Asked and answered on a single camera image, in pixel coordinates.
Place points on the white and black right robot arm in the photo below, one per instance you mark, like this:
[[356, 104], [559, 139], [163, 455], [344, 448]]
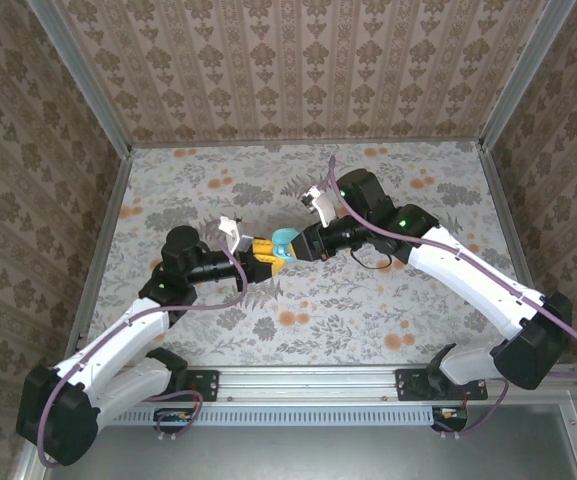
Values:
[[468, 281]]

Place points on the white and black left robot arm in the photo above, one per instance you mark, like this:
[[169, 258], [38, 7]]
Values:
[[118, 340]]

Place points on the floral patterned table cover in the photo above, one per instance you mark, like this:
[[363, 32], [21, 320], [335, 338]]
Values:
[[318, 310]]

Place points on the small black electronics board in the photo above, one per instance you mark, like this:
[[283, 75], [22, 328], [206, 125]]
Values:
[[173, 416], [450, 415]]

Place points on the aluminium back rail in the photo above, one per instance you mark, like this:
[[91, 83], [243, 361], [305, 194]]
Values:
[[308, 143]]

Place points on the aluminium side rail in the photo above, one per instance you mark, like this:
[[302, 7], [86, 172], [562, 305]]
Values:
[[510, 240], [103, 250]]

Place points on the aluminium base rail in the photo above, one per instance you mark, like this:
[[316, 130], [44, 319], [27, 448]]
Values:
[[308, 385]]

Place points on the aluminium frame post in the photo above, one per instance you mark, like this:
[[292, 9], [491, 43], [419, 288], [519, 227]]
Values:
[[78, 75], [523, 72]]

